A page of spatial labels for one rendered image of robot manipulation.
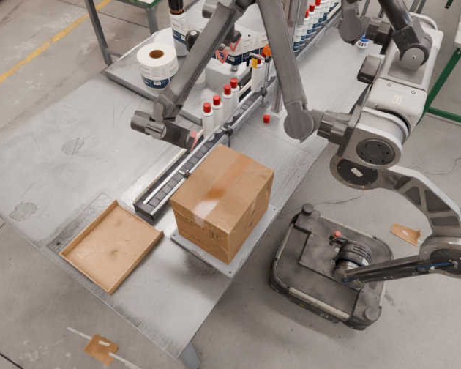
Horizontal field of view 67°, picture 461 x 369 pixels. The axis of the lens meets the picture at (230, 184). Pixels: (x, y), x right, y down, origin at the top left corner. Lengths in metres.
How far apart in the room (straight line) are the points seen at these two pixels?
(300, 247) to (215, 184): 1.01
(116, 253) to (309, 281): 1.07
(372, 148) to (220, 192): 0.52
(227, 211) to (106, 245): 0.56
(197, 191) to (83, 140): 0.83
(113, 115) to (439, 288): 2.16
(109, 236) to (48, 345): 1.02
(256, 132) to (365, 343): 1.34
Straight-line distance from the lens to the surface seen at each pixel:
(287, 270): 2.03
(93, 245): 1.50
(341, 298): 2.04
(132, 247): 1.45
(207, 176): 1.22
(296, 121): 0.92
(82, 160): 1.77
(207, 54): 1.04
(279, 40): 0.97
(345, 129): 0.90
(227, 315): 2.17
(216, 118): 1.61
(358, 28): 1.32
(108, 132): 1.85
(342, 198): 2.63
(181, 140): 1.18
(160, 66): 1.86
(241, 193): 1.18
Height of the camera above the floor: 2.11
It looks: 55 degrees down
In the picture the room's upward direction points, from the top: 1 degrees clockwise
